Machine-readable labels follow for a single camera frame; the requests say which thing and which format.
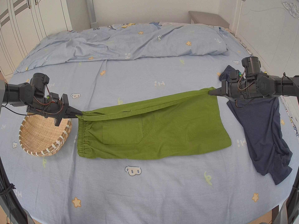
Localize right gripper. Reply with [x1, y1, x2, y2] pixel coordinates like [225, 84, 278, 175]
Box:
[221, 80, 248, 100]

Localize dark blue garment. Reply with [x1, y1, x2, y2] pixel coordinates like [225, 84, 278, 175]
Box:
[219, 65, 293, 186]

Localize bed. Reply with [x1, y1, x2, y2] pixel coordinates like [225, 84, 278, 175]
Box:
[0, 0, 299, 224]

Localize grey wall pipe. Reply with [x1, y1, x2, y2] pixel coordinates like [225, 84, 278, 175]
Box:
[84, 0, 97, 24]

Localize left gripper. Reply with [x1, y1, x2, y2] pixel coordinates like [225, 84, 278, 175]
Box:
[42, 93, 70, 127]

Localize white wardrobe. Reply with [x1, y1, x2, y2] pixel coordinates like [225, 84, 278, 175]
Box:
[0, 0, 72, 77]

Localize grey bedside table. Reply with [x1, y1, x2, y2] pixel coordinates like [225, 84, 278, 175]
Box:
[189, 11, 230, 29]

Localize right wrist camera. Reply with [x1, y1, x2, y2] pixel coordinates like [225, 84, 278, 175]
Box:
[229, 70, 242, 82]

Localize green shorts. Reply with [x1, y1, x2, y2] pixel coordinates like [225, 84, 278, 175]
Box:
[77, 86, 232, 160]

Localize pale blue quilt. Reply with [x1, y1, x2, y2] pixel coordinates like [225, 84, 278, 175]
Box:
[13, 22, 230, 75]

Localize round woven basket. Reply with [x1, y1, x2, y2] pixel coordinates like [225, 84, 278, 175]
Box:
[19, 114, 72, 157]

